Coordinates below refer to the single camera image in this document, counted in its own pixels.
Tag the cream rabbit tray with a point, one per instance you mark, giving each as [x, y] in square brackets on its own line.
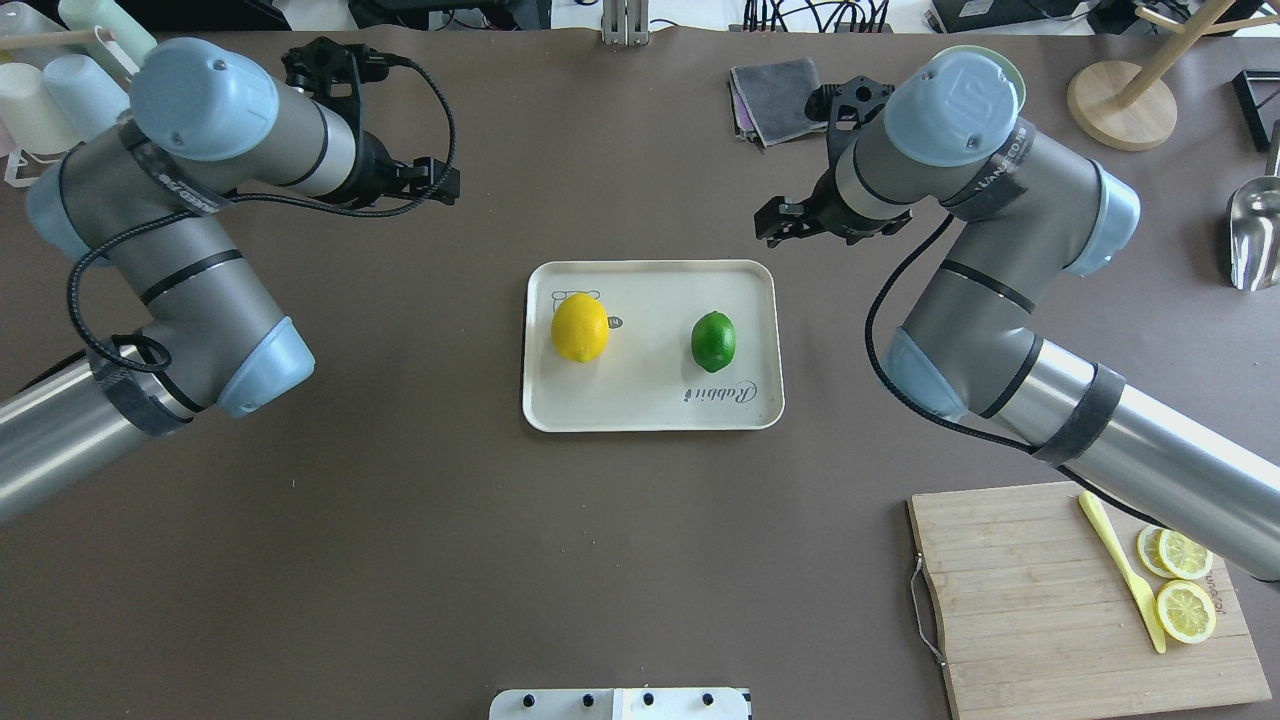
[646, 378]

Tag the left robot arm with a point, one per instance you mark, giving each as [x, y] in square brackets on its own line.
[171, 317]

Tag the white wire cup rack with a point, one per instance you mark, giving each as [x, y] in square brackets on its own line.
[22, 167]

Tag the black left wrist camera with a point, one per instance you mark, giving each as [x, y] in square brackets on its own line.
[334, 74]

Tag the steel scoop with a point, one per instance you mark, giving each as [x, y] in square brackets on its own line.
[1253, 219]

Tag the yellow plastic knife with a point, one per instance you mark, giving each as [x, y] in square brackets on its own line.
[1138, 587]

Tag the yellow lemon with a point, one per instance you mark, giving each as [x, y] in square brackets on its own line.
[580, 328]

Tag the bamboo cutting board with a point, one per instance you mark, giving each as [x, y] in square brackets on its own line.
[1034, 620]

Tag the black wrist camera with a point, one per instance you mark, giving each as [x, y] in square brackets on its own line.
[334, 74]
[844, 109]

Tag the grey folded cloth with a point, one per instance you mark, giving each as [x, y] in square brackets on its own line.
[769, 101]

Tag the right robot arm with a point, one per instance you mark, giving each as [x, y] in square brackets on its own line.
[1031, 210]

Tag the green lime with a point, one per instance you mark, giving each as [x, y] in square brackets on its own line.
[713, 342]

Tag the light blue plastic cup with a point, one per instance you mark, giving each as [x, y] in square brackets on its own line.
[90, 99]

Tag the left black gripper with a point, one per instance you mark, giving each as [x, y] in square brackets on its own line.
[377, 170]

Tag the mint green plastic cup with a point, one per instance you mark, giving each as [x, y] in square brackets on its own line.
[133, 39]

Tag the lemon slice upper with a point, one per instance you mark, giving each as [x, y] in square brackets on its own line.
[1181, 557]

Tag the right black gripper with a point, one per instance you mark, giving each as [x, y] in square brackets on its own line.
[829, 207]

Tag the white bracket with knobs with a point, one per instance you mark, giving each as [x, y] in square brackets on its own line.
[623, 703]

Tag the lemon slice behind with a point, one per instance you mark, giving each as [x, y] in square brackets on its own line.
[1146, 545]

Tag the grey-blue plastic cup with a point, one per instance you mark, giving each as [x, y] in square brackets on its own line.
[21, 19]

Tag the black box edge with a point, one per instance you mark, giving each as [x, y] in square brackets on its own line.
[1245, 87]

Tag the lemon slice lower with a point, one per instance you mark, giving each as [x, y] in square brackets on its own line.
[1185, 611]

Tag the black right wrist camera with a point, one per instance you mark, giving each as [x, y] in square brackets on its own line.
[844, 109]

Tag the lemon slice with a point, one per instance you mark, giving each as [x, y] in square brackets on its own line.
[1185, 611]
[1181, 557]
[1146, 545]

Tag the mint green bowl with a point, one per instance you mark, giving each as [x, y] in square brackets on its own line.
[1013, 75]

